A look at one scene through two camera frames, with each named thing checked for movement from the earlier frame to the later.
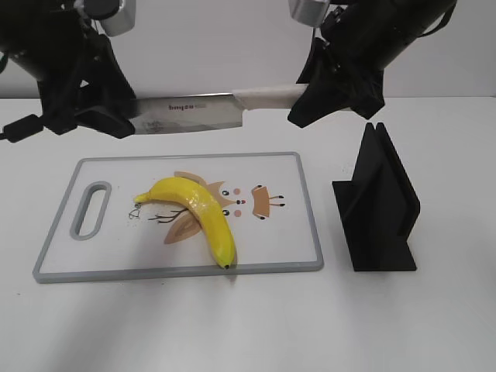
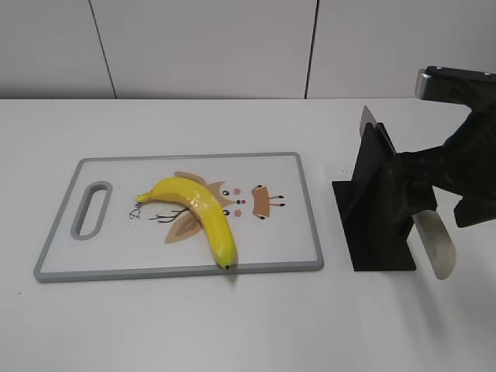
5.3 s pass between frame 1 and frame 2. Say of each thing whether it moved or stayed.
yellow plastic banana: stayed
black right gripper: moved
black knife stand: stayed
